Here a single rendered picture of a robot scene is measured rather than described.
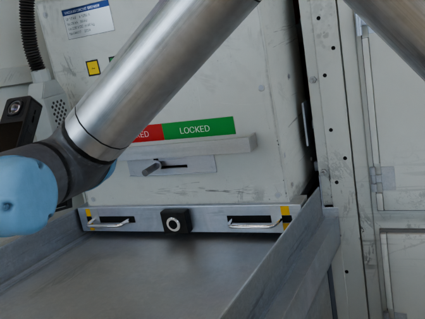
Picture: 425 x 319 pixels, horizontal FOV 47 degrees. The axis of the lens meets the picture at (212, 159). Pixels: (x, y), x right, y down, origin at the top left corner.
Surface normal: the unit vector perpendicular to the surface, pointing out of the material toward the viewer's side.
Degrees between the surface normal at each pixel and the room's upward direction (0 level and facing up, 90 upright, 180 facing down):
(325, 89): 90
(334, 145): 90
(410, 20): 109
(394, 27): 118
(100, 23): 94
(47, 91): 90
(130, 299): 0
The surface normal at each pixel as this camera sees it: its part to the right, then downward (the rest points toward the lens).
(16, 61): 0.76, 0.01
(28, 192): 0.93, -0.01
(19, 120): -0.36, -0.41
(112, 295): -0.16, -0.97
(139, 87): -0.07, 0.50
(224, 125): -0.40, 0.31
